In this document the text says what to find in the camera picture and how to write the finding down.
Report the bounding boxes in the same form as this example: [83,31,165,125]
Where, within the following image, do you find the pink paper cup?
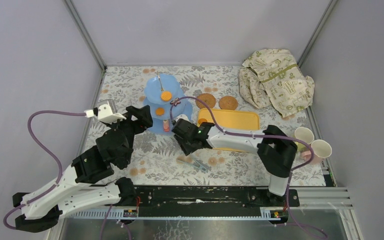
[298,139,333,164]

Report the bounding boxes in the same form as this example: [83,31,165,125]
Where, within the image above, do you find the yellow serving tray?
[196,108,261,152]

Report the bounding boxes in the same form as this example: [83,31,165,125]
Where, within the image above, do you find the orange waffle cookie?
[160,91,173,102]

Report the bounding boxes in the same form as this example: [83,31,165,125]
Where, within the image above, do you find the green paper cup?
[294,126,315,152]

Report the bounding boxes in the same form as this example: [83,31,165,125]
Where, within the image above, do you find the light blue tongs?
[176,156,208,173]

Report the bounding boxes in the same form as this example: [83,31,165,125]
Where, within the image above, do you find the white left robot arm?
[12,103,153,233]

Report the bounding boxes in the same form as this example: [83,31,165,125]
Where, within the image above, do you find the printed cloth bag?
[238,48,315,118]

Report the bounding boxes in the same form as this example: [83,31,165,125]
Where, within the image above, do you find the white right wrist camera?
[175,114,190,122]

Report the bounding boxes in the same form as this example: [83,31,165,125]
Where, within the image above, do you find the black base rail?
[133,185,300,208]

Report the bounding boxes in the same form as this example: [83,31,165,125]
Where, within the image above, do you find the orange round cookie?
[198,118,207,126]

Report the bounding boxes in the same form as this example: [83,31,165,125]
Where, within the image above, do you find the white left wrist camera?
[84,99,127,124]

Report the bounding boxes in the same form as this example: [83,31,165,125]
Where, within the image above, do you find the woven rattan coaster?
[195,93,216,109]
[219,95,238,111]

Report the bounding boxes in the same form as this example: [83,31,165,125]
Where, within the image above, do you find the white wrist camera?
[84,99,127,124]
[175,114,190,122]

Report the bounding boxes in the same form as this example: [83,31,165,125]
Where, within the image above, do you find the star shaped cookie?
[170,97,181,107]

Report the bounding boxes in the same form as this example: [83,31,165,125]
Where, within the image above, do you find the orange flower cookie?
[155,107,165,116]

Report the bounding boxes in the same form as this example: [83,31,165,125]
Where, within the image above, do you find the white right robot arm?
[171,119,298,206]

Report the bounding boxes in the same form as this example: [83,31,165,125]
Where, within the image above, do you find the pink cake slice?
[162,119,170,133]

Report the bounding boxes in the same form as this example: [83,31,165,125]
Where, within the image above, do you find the blue three-tier cake stand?
[143,73,193,135]

